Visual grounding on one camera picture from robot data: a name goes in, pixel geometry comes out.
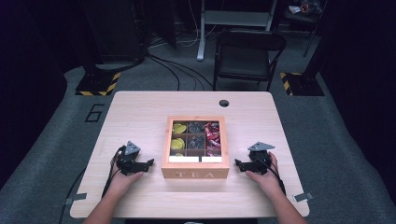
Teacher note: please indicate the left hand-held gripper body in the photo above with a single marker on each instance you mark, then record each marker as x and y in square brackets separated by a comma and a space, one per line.
[128, 161]

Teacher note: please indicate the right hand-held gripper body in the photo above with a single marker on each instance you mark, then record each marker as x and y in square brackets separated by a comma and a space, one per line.
[259, 160]

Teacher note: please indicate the wooden tea box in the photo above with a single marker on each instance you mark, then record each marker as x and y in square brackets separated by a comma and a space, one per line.
[195, 170]

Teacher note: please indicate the person's left hand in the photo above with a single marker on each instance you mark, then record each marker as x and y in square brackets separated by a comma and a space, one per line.
[123, 182]

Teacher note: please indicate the person's right hand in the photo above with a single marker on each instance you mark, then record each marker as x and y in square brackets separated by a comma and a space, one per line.
[267, 182]

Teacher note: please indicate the pile of red tea packets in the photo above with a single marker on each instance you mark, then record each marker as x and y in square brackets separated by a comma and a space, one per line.
[213, 138]

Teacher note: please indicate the pile of yellow tea packets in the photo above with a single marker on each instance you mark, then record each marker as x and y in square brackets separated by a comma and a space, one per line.
[178, 137]

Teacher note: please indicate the pile of dark tea packets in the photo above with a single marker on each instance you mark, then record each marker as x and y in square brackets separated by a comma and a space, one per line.
[196, 137]

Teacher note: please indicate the grey tape piece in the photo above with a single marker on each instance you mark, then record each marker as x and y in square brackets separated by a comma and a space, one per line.
[76, 198]
[303, 196]

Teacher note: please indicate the black table grommet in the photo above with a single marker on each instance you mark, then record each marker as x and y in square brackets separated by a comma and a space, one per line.
[224, 103]

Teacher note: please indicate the black yellow striped stand base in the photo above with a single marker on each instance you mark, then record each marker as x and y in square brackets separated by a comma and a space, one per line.
[98, 84]
[303, 84]

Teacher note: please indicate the black folding chair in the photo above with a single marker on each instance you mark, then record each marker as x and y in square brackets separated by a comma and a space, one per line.
[246, 62]

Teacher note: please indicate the black cabinet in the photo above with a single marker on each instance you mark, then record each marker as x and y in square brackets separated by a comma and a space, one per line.
[118, 31]

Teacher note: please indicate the dark side table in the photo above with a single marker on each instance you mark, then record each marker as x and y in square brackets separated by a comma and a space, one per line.
[300, 18]

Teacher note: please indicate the white desk frame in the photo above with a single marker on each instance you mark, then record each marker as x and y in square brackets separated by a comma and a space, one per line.
[233, 18]

